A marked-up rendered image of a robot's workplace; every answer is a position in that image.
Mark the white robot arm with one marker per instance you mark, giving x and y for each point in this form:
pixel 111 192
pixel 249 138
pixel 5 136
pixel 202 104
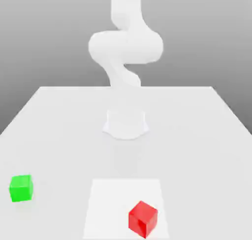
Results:
pixel 126 46

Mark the small red cube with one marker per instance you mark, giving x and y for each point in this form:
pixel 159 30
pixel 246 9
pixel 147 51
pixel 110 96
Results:
pixel 142 219

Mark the small green cube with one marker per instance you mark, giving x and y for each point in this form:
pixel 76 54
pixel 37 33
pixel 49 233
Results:
pixel 20 188

